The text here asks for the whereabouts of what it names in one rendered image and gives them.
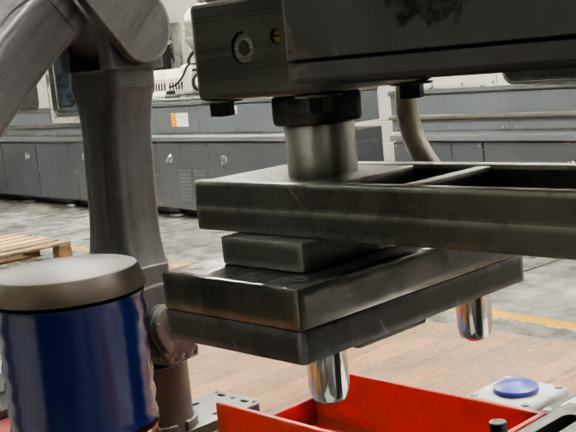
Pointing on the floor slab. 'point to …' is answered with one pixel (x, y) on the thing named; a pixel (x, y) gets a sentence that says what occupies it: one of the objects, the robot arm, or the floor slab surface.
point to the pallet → (30, 247)
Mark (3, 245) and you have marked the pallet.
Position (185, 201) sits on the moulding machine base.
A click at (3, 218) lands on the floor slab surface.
